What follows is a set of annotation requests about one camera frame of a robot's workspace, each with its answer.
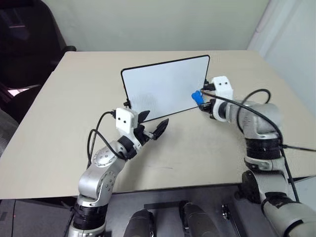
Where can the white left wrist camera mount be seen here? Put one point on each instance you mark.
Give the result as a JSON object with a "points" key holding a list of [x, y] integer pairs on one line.
{"points": [[124, 121]]}

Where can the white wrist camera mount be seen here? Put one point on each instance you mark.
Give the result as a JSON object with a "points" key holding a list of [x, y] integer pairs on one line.
{"points": [[124, 121], [223, 86]]}

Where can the black framed whiteboard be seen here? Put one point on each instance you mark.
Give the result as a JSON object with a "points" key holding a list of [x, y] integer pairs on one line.
{"points": [[165, 86]]}

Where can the dark grey cabinet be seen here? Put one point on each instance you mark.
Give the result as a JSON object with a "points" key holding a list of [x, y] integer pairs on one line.
{"points": [[32, 218]]}

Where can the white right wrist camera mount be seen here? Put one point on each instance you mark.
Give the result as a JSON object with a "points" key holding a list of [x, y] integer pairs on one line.
{"points": [[223, 86]]}

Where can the grey fabric cushion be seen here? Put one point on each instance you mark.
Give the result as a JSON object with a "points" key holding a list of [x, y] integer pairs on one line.
{"points": [[6, 133]]}

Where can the dark rounded grey shape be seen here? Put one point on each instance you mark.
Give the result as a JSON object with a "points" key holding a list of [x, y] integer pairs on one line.
{"points": [[198, 221], [139, 224]]}

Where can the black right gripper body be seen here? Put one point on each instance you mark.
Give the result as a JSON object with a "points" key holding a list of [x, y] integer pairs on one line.
{"points": [[208, 111]]}

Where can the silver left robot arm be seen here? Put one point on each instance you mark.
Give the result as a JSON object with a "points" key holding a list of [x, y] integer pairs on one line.
{"points": [[98, 177]]}

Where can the black office chair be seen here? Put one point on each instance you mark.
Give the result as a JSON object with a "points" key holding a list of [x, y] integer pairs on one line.
{"points": [[27, 49]]}

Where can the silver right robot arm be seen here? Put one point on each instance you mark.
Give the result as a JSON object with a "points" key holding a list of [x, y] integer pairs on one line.
{"points": [[261, 118]]}

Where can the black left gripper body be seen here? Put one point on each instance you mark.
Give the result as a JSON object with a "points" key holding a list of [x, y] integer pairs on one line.
{"points": [[142, 135]]}

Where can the blue whiteboard eraser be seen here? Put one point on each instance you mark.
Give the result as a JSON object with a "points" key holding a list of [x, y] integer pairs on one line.
{"points": [[197, 96]]}

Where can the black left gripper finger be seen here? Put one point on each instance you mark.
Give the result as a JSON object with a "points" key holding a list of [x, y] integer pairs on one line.
{"points": [[143, 116], [161, 128]]}

